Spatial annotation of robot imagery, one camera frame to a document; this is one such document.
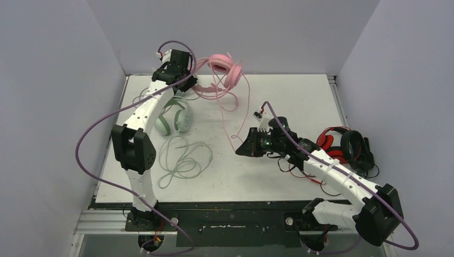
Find pink cat-ear headphones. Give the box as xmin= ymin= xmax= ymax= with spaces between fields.
xmin=191 ymin=53 xmax=251 ymax=153

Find mint green headphones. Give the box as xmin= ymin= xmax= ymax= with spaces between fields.
xmin=154 ymin=96 xmax=214 ymax=190

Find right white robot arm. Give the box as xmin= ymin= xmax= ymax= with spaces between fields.
xmin=235 ymin=117 xmax=403 ymax=246

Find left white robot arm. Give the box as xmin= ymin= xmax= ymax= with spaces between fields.
xmin=111 ymin=49 xmax=196 ymax=230

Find red and black headphones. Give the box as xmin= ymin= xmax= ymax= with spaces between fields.
xmin=278 ymin=126 xmax=380 ymax=197

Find white gaming headset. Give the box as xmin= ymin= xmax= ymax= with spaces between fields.
xmin=132 ymin=87 xmax=199 ymax=112

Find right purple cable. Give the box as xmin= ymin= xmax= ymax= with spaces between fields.
xmin=260 ymin=101 xmax=420 ymax=255

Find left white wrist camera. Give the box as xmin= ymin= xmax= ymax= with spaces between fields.
xmin=156 ymin=49 xmax=172 ymax=63

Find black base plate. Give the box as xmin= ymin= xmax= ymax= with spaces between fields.
xmin=89 ymin=201 xmax=363 ymax=252

